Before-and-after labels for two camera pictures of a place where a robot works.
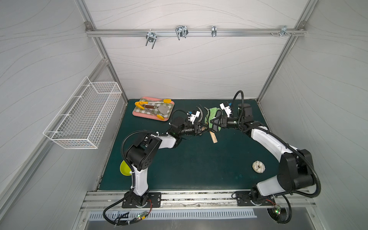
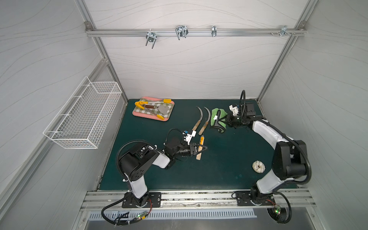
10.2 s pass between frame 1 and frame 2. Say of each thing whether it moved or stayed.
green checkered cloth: stayed
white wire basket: stayed
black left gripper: moved
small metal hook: stayed
